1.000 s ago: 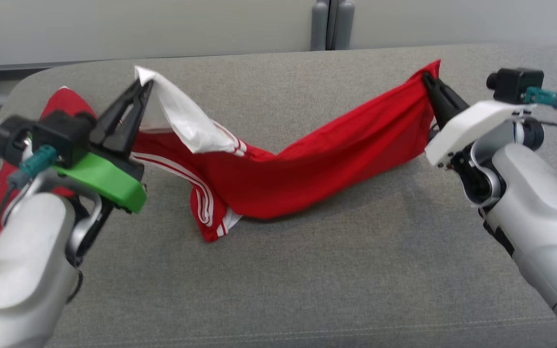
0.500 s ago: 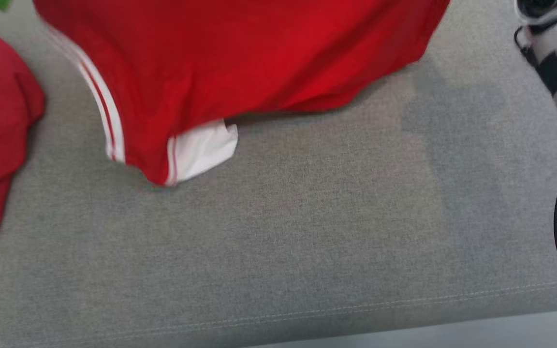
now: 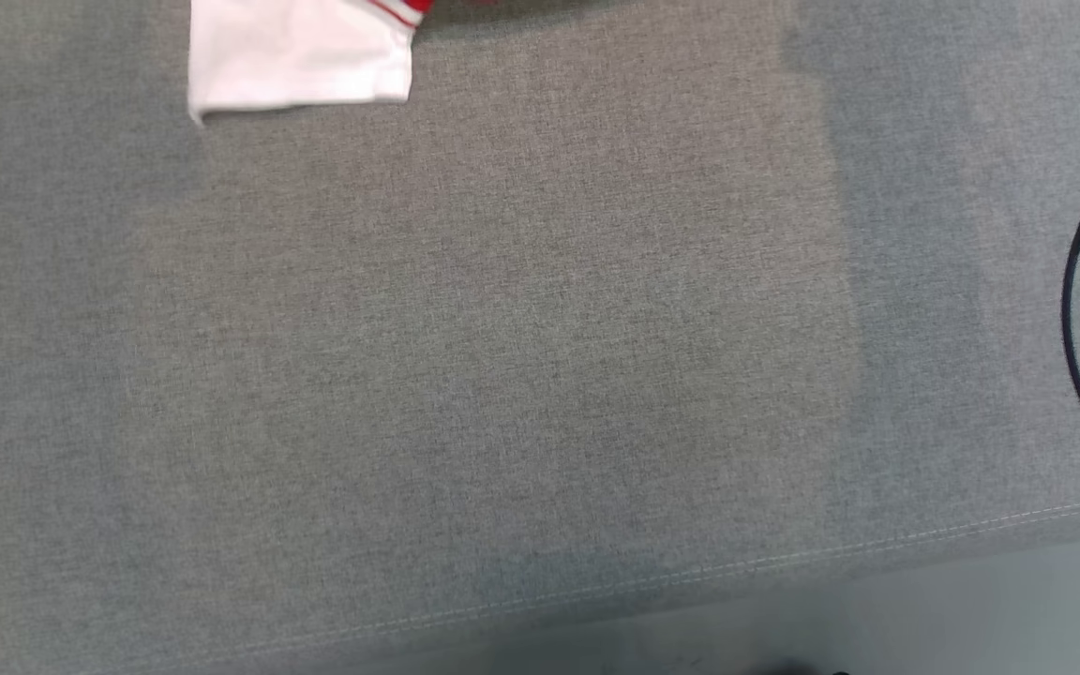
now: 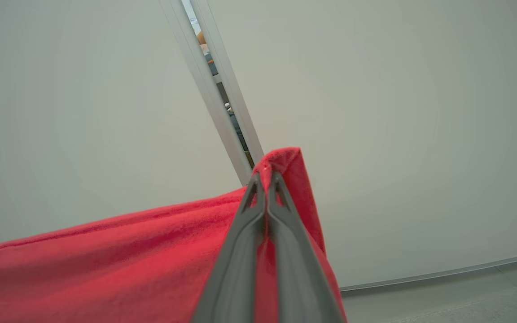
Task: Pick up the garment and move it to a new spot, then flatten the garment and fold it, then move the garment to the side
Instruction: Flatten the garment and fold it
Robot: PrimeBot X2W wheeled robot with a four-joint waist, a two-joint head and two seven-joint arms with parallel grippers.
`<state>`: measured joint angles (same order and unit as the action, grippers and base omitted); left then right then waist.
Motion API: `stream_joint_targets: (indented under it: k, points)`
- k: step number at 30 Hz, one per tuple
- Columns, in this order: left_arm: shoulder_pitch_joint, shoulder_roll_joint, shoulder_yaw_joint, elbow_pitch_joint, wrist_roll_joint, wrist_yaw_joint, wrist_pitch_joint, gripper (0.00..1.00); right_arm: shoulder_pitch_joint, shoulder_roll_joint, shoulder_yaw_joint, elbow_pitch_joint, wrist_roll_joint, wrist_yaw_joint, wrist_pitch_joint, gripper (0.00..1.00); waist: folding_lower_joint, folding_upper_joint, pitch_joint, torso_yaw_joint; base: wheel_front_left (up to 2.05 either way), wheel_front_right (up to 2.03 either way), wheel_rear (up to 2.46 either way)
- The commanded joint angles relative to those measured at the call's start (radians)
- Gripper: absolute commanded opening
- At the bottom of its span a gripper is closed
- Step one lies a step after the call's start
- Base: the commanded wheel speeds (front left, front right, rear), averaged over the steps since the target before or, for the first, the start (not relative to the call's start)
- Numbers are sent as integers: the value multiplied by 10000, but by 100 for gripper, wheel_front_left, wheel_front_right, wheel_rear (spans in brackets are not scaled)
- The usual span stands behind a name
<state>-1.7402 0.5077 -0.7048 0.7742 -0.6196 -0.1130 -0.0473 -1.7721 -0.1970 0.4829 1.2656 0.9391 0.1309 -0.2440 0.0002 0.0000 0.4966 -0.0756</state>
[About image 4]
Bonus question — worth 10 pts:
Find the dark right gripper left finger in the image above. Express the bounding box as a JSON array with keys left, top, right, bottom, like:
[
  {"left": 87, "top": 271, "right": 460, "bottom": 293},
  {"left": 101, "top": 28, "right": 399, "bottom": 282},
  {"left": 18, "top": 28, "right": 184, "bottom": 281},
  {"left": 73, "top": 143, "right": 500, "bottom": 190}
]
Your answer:
[{"left": 191, "top": 172, "right": 268, "bottom": 323}]

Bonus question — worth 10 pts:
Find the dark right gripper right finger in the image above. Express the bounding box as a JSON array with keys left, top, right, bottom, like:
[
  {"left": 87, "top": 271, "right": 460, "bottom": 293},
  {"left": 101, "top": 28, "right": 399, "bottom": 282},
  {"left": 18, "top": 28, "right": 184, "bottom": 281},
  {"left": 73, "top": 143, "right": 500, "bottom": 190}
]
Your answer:
[{"left": 266, "top": 171, "right": 347, "bottom": 323}]

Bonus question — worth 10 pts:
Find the red basketball jersey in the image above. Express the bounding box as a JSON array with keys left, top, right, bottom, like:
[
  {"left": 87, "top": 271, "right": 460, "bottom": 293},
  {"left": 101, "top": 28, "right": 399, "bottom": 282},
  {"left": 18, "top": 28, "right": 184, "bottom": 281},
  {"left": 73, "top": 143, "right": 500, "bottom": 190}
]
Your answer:
[{"left": 0, "top": 147, "right": 346, "bottom": 323}]

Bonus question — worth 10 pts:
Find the grey partition post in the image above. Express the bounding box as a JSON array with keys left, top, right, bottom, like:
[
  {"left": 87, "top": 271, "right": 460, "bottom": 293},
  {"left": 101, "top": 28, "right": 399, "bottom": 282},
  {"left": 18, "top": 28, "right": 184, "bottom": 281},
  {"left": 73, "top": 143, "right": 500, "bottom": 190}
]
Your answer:
[
  {"left": 159, "top": 0, "right": 254, "bottom": 187},
  {"left": 190, "top": 0, "right": 264, "bottom": 164}
]

